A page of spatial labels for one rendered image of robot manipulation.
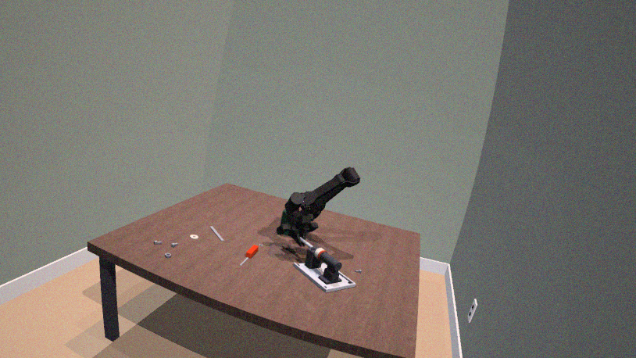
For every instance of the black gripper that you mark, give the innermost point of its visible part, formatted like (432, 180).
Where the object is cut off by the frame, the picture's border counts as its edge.
(298, 230)

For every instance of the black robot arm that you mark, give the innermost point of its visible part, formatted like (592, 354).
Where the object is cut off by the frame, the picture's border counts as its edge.
(312, 203)

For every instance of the white and grey cylinder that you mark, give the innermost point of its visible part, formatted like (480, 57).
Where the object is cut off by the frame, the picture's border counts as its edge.
(305, 242)

